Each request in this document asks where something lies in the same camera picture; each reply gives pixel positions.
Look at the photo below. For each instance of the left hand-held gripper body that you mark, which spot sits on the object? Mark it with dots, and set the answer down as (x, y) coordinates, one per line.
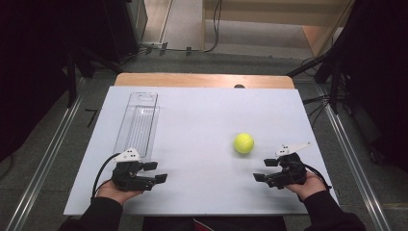
(128, 178)

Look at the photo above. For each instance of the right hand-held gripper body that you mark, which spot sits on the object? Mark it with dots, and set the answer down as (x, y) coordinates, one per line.
(288, 174)

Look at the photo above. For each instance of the yellow tennis ball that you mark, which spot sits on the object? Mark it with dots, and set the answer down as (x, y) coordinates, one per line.
(243, 143)

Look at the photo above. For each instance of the clear plastic container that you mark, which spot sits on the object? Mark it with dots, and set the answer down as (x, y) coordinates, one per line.
(138, 125)

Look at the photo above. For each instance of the person's left hand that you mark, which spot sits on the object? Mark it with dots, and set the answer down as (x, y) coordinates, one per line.
(114, 193)

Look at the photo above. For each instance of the person's right hand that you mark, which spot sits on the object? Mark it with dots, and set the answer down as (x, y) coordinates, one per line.
(309, 187)

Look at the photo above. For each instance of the white board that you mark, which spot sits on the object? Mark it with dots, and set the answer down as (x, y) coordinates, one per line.
(205, 128)

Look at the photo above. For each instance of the wooden table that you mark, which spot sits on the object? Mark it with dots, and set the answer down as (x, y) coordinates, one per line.
(198, 80)

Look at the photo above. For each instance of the black stand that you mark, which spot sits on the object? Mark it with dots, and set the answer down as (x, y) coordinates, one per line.
(332, 73)
(72, 80)

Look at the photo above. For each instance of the dark curtain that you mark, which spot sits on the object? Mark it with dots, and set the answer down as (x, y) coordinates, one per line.
(29, 73)
(381, 73)

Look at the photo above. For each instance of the dark cabinet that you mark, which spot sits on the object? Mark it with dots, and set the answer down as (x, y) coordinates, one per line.
(126, 29)

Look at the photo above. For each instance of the light wooden shelf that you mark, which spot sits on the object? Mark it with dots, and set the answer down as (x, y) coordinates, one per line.
(256, 19)

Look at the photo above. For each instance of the metal floor rail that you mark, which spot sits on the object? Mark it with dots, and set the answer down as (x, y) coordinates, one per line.
(356, 160)
(45, 163)

